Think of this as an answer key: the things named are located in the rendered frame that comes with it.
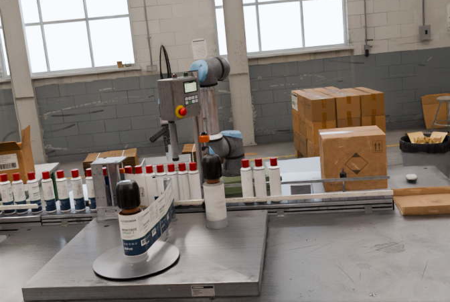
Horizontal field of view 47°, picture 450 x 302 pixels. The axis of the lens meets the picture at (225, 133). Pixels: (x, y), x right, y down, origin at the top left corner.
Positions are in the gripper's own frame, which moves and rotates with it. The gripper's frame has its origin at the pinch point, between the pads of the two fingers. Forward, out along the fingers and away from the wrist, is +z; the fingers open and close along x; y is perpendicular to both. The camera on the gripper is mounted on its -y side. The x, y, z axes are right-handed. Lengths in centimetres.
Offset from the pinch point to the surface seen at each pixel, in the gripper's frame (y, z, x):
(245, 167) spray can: 36, 9, -67
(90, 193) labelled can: -37, 13, -48
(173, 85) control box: 7, -31, -68
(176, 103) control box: 8, -23, -66
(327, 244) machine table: 58, 42, -106
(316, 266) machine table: 49, 46, -122
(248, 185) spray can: 36, 18, -66
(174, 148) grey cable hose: 5, -3, -51
